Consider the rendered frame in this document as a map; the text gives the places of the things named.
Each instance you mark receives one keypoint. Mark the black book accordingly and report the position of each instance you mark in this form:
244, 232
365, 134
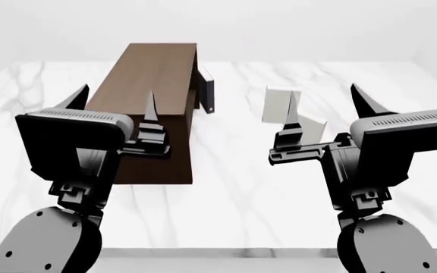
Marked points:
208, 96

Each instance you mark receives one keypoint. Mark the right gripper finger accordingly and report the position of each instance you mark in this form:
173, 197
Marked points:
368, 103
291, 122

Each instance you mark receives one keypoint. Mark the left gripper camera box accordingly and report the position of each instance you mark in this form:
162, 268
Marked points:
63, 142

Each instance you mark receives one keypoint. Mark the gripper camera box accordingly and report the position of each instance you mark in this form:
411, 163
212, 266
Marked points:
408, 142
63, 142

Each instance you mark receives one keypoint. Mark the tall white book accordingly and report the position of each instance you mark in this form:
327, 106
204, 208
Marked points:
276, 105

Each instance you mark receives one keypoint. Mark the short white book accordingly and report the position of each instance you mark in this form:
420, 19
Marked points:
313, 129

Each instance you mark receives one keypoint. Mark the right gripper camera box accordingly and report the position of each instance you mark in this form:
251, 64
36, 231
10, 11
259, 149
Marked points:
408, 142

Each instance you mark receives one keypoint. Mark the brown wooden cabinet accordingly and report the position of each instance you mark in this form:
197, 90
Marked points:
146, 74

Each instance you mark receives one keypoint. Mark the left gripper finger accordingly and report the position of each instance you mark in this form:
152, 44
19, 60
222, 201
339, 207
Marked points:
151, 119
77, 98

